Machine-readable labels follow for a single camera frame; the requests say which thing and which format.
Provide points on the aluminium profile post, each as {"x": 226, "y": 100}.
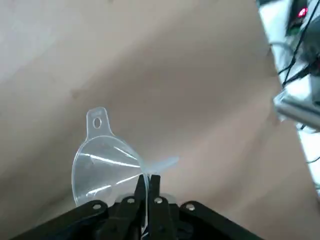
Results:
{"x": 295, "y": 110}

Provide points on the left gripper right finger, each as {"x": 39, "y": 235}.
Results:
{"x": 175, "y": 222}

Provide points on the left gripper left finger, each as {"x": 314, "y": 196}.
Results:
{"x": 120, "y": 220}

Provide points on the clear funnel with tab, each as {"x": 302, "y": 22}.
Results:
{"x": 100, "y": 160}

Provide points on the black device with red light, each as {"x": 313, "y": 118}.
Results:
{"x": 300, "y": 12}

